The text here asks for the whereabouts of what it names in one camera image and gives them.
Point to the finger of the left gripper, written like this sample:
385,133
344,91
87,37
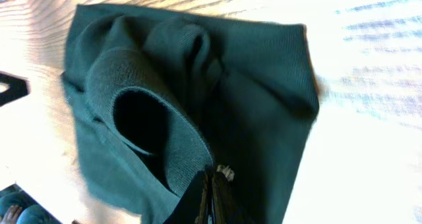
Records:
17,88

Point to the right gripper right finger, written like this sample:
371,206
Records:
225,208

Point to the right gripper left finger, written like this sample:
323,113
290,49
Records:
193,205

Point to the black polo shirt with logo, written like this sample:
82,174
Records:
158,96

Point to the person in blue trousers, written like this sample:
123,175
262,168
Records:
17,207

